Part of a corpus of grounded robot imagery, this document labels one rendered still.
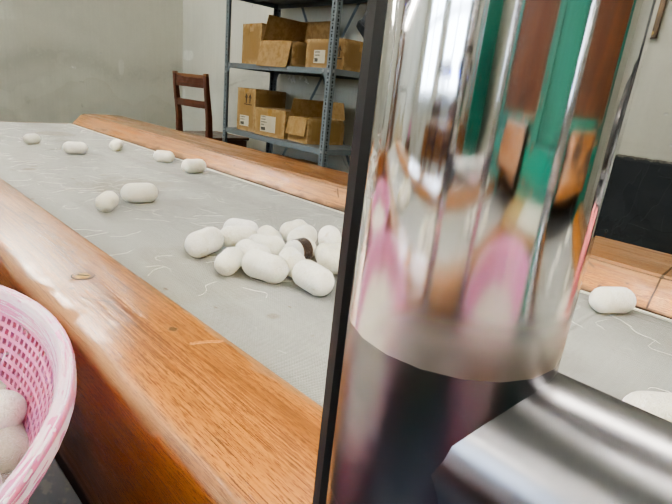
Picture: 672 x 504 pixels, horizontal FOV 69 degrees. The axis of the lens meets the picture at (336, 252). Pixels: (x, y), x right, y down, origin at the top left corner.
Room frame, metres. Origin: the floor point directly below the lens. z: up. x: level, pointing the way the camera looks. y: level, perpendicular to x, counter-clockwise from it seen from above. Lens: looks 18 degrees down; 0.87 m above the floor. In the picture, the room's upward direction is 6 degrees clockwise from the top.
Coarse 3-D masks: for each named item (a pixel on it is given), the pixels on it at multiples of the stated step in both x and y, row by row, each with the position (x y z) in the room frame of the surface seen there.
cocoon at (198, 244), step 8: (192, 232) 0.36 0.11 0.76; (200, 232) 0.36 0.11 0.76; (208, 232) 0.37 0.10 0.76; (216, 232) 0.37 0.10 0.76; (192, 240) 0.35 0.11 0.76; (200, 240) 0.35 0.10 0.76; (208, 240) 0.36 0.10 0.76; (216, 240) 0.37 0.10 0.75; (192, 248) 0.35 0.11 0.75; (200, 248) 0.35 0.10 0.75; (208, 248) 0.36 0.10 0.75; (216, 248) 0.37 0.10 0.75; (192, 256) 0.36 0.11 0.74; (200, 256) 0.36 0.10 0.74
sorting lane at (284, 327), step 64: (0, 128) 0.97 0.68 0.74; (64, 128) 1.07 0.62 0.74; (64, 192) 0.52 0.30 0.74; (192, 192) 0.59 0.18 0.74; (256, 192) 0.63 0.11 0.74; (128, 256) 0.35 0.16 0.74; (256, 320) 0.26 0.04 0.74; (320, 320) 0.27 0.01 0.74; (576, 320) 0.32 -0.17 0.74; (640, 320) 0.33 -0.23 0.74; (320, 384) 0.20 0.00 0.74; (640, 384) 0.24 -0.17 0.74
